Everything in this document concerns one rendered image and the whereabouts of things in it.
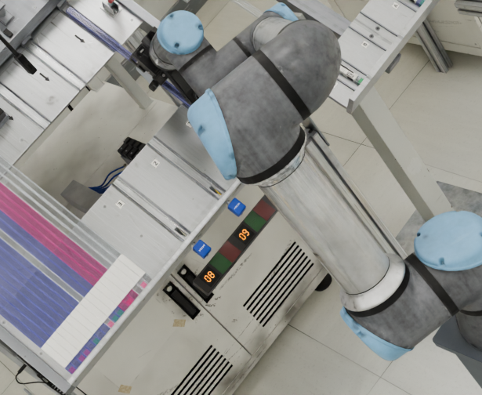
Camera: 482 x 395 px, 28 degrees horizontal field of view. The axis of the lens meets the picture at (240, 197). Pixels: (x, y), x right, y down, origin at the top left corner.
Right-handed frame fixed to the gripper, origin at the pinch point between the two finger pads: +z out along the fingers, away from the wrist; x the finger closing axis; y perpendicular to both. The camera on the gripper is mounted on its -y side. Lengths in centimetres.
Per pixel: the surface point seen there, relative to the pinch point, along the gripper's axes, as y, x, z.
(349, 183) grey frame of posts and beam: -45.4, -12.8, 6.8
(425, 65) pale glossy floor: -56, -83, 83
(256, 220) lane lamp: -32.9, 10.4, -6.7
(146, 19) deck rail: 10.9, -8.5, 2.4
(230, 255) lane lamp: -33.1, 19.2, -6.8
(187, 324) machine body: -43, 31, 40
